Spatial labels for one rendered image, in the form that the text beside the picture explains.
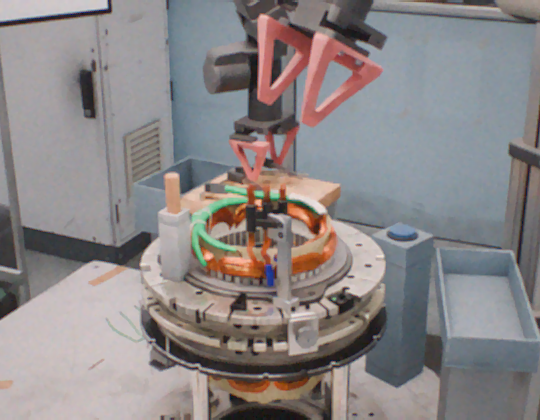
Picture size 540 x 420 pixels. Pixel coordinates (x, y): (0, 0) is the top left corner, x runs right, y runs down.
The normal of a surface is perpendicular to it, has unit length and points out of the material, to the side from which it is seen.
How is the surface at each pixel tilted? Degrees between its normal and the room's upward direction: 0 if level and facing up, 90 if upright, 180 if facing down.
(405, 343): 90
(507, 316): 0
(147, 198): 90
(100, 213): 90
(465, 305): 0
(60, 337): 0
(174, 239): 90
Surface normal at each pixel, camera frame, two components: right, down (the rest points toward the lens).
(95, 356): 0.00, -0.92
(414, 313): 0.69, 0.28
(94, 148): -0.45, 0.35
